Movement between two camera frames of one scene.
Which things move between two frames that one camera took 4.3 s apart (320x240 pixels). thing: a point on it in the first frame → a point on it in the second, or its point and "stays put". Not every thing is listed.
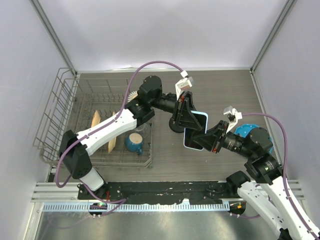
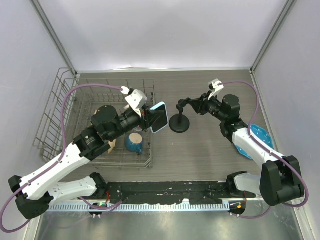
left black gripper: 184,117 → 148,116
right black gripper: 212,138 → 200,104
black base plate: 210,192 stays put
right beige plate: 112,142 stays put
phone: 202,117 → 163,121
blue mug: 134,143 stays put
